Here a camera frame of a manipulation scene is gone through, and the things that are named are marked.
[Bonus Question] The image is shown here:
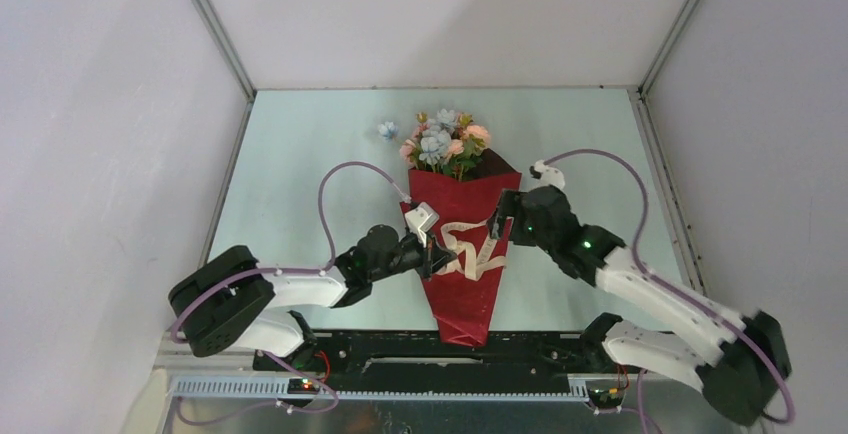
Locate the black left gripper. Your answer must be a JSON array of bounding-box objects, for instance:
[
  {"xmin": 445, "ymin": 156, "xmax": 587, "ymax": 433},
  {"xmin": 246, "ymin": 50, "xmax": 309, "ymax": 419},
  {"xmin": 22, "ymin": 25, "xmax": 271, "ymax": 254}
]
[{"xmin": 369, "ymin": 229, "xmax": 457, "ymax": 283}]

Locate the cream ribbon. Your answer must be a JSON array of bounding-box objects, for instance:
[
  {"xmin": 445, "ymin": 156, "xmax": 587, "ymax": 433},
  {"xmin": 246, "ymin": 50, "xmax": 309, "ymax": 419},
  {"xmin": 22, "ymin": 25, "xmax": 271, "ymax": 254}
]
[{"xmin": 436, "ymin": 221, "xmax": 506, "ymax": 281}]

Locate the red wrapping paper sheet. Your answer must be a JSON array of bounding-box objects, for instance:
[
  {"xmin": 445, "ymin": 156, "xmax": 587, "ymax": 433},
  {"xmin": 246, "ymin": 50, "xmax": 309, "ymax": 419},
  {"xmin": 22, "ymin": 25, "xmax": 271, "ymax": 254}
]
[{"xmin": 407, "ymin": 149, "xmax": 521, "ymax": 348}]

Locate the peach rose stem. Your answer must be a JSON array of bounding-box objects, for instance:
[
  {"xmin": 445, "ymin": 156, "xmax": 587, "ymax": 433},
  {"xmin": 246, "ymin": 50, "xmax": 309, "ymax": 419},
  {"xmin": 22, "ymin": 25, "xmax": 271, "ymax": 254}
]
[{"xmin": 442, "ymin": 112, "xmax": 491, "ymax": 181}]

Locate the blue flower stem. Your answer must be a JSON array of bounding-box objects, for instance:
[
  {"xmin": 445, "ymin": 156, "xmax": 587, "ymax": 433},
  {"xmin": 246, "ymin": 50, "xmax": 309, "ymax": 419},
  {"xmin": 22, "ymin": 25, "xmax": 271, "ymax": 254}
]
[{"xmin": 417, "ymin": 109, "xmax": 460, "ymax": 168}]

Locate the pink rose stem with blue bud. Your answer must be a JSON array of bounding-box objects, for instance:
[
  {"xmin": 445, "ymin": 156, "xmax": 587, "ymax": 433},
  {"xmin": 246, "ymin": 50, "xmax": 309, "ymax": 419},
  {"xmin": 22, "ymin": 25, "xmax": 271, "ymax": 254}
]
[{"xmin": 377, "ymin": 121, "xmax": 399, "ymax": 142}]

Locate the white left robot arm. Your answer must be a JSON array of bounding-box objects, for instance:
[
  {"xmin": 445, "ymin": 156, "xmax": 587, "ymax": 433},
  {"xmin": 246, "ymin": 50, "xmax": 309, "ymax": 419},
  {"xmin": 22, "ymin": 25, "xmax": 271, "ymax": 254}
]
[{"xmin": 168, "ymin": 225, "xmax": 457, "ymax": 371}]

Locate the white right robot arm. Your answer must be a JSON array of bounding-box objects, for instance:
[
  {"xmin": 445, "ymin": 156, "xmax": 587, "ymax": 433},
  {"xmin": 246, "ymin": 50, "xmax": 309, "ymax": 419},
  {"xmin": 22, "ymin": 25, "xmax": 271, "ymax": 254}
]
[{"xmin": 487, "ymin": 186, "xmax": 791, "ymax": 426}]

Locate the left circuit board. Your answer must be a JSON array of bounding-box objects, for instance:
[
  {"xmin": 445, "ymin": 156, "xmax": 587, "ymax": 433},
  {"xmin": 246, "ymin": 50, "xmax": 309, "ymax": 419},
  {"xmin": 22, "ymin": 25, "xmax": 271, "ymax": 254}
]
[{"xmin": 287, "ymin": 378, "xmax": 322, "ymax": 395}]

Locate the circuit board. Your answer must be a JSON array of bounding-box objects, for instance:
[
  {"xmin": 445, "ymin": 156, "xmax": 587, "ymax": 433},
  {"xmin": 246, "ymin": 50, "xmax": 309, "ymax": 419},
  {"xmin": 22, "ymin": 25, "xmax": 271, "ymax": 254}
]
[
  {"xmin": 287, "ymin": 378, "xmax": 322, "ymax": 395},
  {"xmin": 586, "ymin": 388, "xmax": 626, "ymax": 415}
]

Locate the right circuit board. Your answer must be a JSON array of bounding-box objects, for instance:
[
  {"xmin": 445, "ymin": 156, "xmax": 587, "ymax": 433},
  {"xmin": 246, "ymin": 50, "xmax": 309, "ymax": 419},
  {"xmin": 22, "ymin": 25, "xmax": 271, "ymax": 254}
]
[{"xmin": 586, "ymin": 388, "xmax": 626, "ymax": 415}]

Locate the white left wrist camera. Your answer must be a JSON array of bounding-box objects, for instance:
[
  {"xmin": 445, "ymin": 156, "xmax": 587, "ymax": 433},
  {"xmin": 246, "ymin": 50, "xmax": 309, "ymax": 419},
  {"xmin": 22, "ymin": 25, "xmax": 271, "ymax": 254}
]
[{"xmin": 404, "ymin": 202, "xmax": 439, "ymax": 246}]

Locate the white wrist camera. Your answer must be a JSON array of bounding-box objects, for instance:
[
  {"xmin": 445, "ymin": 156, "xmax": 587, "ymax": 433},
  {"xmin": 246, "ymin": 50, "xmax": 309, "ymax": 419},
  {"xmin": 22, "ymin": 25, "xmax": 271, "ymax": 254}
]
[
  {"xmin": 404, "ymin": 202, "xmax": 439, "ymax": 246},
  {"xmin": 529, "ymin": 160, "xmax": 565, "ymax": 191}
]

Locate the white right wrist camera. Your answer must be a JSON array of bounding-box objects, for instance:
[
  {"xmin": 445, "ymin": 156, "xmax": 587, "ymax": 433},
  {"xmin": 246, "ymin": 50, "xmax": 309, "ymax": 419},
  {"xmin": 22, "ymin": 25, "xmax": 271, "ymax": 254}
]
[{"xmin": 529, "ymin": 160, "xmax": 565, "ymax": 191}]

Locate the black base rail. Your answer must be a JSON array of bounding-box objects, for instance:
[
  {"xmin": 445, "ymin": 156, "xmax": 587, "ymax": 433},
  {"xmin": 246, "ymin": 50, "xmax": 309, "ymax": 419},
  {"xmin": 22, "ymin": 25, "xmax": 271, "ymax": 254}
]
[{"xmin": 284, "ymin": 330, "xmax": 639, "ymax": 395}]

